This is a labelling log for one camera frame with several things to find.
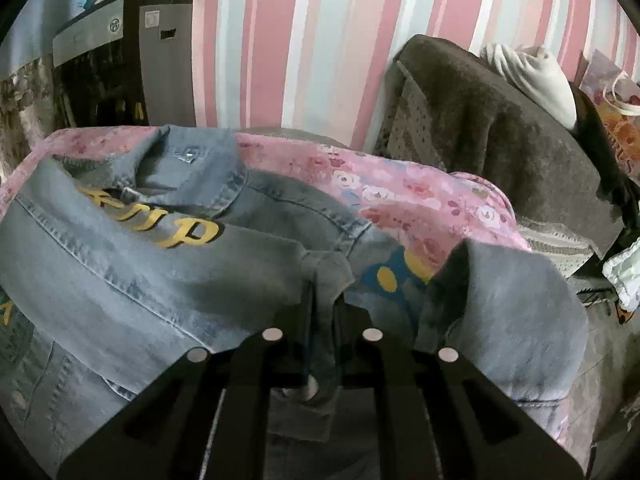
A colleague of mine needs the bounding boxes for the blue denim jacket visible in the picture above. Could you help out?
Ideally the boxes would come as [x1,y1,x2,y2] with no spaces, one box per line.
[1,126,588,479]

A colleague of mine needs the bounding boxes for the pink floral bed sheet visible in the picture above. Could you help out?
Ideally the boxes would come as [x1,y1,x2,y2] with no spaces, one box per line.
[0,126,586,461]

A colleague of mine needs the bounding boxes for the white quilted blanket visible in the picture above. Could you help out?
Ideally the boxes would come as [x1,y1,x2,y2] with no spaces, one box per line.
[602,240,640,313]

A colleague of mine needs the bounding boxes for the black garment on sofa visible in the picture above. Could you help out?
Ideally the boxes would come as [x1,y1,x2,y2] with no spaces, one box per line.
[570,82,639,234]

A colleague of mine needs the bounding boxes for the brown blanket covered sofa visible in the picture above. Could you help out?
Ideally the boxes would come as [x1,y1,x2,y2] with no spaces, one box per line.
[374,35,630,275]

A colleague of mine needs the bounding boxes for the white folded garment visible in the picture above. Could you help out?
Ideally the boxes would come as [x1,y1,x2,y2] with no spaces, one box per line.
[480,44,577,130]

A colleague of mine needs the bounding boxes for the blue floral curtain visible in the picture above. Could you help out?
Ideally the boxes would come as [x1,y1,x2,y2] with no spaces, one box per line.
[1,0,85,179]

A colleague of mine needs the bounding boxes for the black silver water dispenser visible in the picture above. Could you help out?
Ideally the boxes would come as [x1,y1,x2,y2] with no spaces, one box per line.
[52,0,196,128]

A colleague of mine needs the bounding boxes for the pink floral gift bag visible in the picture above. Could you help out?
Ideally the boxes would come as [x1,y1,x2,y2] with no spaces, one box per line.
[579,50,640,183]

